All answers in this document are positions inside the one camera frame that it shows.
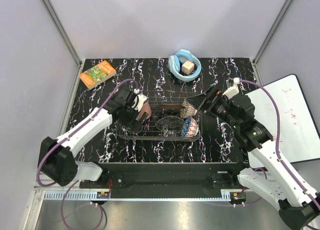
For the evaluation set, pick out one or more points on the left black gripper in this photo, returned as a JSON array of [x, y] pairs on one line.
[[129, 123]]

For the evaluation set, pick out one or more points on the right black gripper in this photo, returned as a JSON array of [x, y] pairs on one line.
[[215, 96]]

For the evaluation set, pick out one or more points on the brown patterned bowl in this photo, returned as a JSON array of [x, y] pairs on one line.
[[188, 110]]

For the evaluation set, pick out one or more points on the clear glass mug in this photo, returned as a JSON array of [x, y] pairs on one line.
[[136, 127]]

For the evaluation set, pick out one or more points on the pink plastic cup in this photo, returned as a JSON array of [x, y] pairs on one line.
[[145, 109]]

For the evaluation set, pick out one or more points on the grey wire dish rack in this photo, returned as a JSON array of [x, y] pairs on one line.
[[150, 132]]

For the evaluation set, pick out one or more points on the orange patterned white bowl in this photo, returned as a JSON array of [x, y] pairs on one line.
[[193, 128]]

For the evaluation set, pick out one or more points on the red floral plate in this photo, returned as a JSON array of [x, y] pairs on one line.
[[171, 106]]

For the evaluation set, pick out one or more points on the clear glass plate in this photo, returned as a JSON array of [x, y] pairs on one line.
[[170, 126]]

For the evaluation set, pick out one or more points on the blue triangle patterned bowl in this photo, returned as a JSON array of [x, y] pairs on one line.
[[185, 132]]

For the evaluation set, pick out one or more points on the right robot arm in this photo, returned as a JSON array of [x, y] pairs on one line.
[[297, 202]]

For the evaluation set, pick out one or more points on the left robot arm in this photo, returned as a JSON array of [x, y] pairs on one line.
[[57, 158]]

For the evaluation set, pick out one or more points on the beige wooden cube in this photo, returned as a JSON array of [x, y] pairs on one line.
[[188, 67]]

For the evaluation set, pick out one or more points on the orange paperback book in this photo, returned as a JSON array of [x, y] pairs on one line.
[[97, 74]]

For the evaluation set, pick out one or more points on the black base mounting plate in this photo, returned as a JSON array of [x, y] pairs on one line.
[[168, 181]]

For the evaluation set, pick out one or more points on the white whiteboard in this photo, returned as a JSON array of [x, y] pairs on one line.
[[299, 137]]

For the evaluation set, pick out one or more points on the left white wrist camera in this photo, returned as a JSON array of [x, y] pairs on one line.
[[139, 100]]

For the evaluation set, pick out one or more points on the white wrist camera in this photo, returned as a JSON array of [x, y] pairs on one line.
[[139, 100], [232, 87]]

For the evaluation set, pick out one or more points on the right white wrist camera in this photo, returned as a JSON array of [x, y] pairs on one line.
[[232, 87]]

